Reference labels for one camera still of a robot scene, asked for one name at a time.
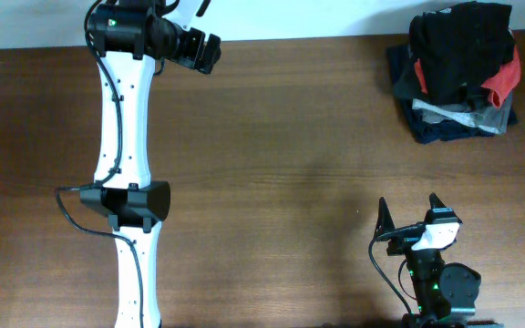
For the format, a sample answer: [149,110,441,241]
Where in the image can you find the black t-shirt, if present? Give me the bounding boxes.
[409,1,515,105]

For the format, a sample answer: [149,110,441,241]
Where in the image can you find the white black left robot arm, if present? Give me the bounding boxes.
[77,0,221,328]

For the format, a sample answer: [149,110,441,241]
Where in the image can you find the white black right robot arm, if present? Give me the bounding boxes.
[368,193,481,327]

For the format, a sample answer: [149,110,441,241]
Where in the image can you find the grey folded garment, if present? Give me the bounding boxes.
[412,94,513,135]

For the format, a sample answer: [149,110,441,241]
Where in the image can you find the red printed t-shirt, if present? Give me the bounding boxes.
[413,45,522,109]

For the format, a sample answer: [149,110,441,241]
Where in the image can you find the dark navy folded garment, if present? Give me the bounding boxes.
[386,45,517,144]

